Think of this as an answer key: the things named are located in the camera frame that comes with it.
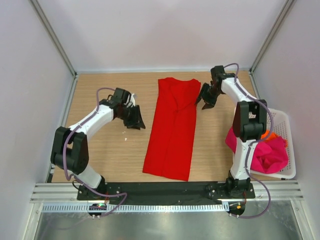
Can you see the frame post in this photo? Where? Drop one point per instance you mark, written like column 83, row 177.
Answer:
column 280, row 19
column 52, row 35

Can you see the right rear frame post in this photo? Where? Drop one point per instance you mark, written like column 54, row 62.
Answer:
column 280, row 19

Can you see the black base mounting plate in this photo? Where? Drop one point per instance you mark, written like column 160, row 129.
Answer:
column 177, row 193

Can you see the left rear frame post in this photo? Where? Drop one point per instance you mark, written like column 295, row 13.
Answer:
column 52, row 35

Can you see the white slotted cable duct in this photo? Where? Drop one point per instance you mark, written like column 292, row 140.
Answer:
column 101, row 208

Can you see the orange t shirt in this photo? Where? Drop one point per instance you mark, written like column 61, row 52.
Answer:
column 269, row 136

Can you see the pink t shirt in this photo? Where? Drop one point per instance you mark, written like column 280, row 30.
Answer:
column 266, row 158

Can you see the red t shirt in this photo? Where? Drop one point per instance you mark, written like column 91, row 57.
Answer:
column 170, row 148

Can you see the white perforated laundry basket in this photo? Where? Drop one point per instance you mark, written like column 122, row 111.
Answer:
column 281, row 127

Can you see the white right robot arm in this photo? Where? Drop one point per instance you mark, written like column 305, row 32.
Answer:
column 249, row 124

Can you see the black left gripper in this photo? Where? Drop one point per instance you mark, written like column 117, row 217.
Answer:
column 136, row 115

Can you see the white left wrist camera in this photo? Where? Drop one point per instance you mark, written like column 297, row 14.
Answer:
column 131, row 100

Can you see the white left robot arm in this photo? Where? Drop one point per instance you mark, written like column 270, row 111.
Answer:
column 70, row 149

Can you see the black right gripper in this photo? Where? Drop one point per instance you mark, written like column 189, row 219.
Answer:
column 209, row 104

